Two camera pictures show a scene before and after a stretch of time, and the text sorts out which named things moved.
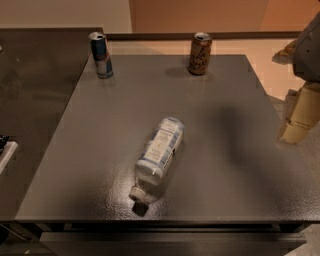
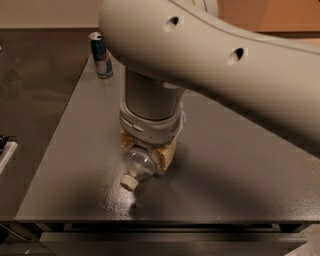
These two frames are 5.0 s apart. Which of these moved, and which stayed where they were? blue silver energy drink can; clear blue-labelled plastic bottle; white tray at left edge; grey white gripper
Moved: clear blue-labelled plastic bottle; grey white gripper
Stayed: blue silver energy drink can; white tray at left edge
